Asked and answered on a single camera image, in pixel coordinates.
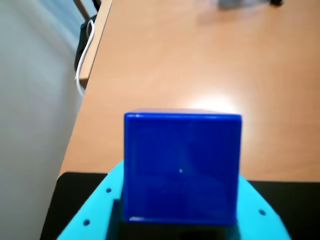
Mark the blue cube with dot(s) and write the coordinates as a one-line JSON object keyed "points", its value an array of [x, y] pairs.
{"points": [[180, 162]]}

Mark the cyan gripper finger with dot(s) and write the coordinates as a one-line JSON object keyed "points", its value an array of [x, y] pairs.
{"points": [[255, 220], [97, 212]]}

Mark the small grey blurry device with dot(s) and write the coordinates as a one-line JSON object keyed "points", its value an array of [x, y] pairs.
{"points": [[240, 3]]}

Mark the small black blurry object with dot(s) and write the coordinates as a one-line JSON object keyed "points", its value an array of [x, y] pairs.
{"points": [[277, 2]]}

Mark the black table mat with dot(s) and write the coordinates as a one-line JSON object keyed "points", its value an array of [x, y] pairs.
{"points": [[300, 212]]}

